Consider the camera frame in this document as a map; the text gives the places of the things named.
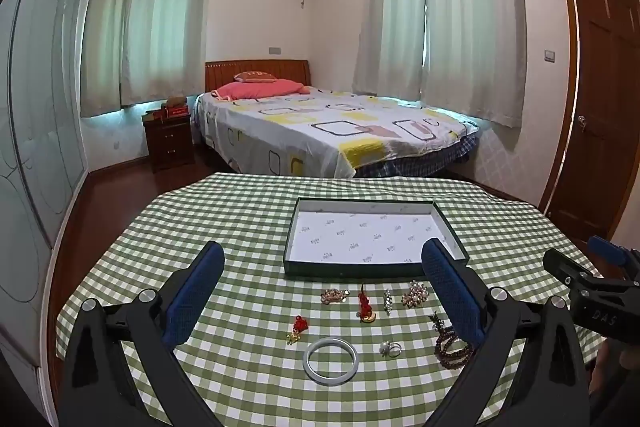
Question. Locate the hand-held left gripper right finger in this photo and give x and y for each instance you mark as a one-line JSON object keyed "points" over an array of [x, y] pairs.
{"points": [[452, 292]]}

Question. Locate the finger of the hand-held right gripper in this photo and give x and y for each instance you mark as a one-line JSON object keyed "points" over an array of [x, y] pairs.
{"points": [[562, 264], [607, 249]]}

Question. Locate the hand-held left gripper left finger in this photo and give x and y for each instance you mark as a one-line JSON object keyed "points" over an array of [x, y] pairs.
{"points": [[195, 292]]}

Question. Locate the pearl cluster brooch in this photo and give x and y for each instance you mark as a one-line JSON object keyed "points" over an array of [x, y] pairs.
{"points": [[415, 296]]}

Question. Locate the rhinestone leaf brooch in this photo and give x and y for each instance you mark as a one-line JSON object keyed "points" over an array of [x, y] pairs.
{"points": [[387, 302]]}

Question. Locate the dark green shallow box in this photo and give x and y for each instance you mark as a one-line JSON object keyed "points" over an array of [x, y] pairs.
{"points": [[360, 237]]}

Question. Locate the red and gold charm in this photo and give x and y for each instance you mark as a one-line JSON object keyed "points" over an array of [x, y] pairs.
{"points": [[299, 323]]}

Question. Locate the rose gold brooch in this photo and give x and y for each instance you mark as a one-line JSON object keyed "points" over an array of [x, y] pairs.
{"points": [[334, 297]]}

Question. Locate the white jade bangle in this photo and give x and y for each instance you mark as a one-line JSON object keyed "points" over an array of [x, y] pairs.
{"points": [[330, 380]]}

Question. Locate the green checked tablecloth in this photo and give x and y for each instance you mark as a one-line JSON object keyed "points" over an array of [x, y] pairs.
{"points": [[250, 232]]}

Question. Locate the blue plaid bed sheet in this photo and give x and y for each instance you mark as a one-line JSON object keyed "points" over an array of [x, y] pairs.
{"points": [[425, 159]]}

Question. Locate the brown wooden door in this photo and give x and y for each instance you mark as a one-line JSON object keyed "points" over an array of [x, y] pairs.
{"points": [[600, 107]]}

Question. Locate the dark wooden nightstand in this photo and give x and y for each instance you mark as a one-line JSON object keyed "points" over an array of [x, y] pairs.
{"points": [[167, 142]]}

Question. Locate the red box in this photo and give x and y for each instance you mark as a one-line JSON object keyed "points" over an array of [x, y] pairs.
{"points": [[178, 111]]}

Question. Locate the brown soft toy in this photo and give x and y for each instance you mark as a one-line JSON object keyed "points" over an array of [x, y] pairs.
{"points": [[176, 101]]}

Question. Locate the bed with patterned sheet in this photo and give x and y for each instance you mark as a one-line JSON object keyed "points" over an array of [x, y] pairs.
{"points": [[300, 127]]}

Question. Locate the pink pillow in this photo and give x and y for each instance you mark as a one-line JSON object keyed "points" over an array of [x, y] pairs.
{"points": [[255, 89]]}

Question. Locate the red patterned pillow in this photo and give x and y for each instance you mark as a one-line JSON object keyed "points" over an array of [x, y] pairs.
{"points": [[255, 77]]}

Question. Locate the wooden bed headboard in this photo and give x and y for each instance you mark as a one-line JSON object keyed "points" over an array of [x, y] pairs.
{"points": [[280, 69]]}

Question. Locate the glass sliding door wardrobe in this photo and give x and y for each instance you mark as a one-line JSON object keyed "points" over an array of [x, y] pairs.
{"points": [[40, 107]]}

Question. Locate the white sheer curtain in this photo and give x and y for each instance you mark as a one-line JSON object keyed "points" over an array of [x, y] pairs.
{"points": [[107, 32], [390, 17], [470, 22], [170, 17]]}

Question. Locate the wall light switch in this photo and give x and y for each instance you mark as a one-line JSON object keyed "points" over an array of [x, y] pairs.
{"points": [[550, 55]]}

